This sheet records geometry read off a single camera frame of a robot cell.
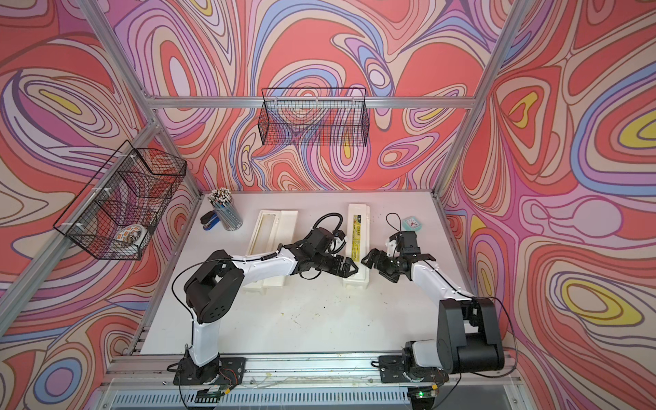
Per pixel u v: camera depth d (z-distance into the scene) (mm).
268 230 984
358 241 929
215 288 504
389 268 786
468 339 423
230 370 734
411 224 1046
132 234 725
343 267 800
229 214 989
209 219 1056
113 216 725
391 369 734
